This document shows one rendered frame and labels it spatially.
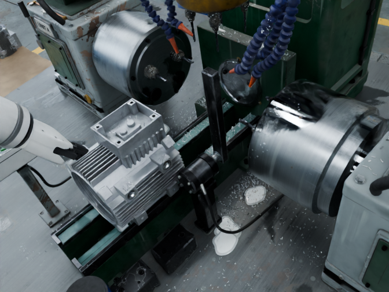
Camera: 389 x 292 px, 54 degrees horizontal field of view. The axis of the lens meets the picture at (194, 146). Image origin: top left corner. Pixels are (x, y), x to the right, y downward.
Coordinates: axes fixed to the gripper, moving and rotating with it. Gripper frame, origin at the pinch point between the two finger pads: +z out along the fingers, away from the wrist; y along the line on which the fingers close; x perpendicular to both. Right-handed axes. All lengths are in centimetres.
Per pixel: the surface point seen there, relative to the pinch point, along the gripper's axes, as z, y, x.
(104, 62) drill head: 14.3, -26.3, 21.1
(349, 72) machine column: 52, 23, 58
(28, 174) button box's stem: 5.0, -16.0, -14.0
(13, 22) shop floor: 139, -330, 19
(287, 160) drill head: 13.4, 36.5, 22.6
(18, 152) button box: -1.3, -15.4, -9.1
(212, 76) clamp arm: -0.9, 20.7, 27.9
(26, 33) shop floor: 137, -295, 17
